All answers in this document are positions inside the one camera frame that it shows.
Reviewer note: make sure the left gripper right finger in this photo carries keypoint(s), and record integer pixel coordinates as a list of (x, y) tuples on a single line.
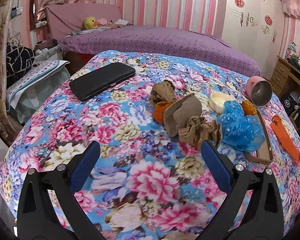
[(252, 208)]

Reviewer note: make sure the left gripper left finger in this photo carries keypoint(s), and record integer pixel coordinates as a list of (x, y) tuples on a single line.
[(36, 217)]

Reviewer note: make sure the brown paper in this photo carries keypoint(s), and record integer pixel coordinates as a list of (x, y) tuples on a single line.
[(198, 130)]

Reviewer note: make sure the white round container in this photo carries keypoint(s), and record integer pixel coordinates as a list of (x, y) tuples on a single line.
[(217, 100)]

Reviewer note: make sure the blue plastic bag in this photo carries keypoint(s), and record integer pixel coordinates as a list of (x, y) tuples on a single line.
[(242, 132)]

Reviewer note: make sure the dotted cushion stool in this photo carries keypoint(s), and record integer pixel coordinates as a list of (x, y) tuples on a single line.
[(25, 96)]

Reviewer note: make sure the black long wallet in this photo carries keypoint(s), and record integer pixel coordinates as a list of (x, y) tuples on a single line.
[(95, 82)]

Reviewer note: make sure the floral blue pink blanket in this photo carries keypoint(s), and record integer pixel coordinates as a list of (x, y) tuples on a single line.
[(145, 184)]

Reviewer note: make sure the black box under desk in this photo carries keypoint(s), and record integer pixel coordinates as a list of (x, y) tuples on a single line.
[(289, 101)]

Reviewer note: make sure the pink steel mug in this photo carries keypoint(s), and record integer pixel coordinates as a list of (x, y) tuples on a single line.
[(259, 91)]

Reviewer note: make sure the black white patterned bag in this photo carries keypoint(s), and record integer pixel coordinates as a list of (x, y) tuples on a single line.
[(19, 60)]

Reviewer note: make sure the brown crumpled cloth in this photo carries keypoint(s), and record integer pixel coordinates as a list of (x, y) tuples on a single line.
[(163, 91)]

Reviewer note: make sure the wooden desk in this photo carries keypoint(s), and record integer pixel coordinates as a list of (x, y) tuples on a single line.
[(285, 79)]

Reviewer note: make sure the yellow duck plush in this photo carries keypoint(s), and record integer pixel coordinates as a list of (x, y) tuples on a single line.
[(90, 23)]

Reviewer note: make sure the pink headboard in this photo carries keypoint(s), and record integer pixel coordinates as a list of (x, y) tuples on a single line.
[(65, 19)]

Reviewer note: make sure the desk lamp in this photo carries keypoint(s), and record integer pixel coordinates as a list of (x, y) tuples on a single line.
[(291, 49)]

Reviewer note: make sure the purple dotted bed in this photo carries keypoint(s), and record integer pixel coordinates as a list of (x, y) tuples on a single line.
[(168, 41)]

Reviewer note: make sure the white wardrobe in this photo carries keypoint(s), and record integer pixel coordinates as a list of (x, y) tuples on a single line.
[(255, 27)]

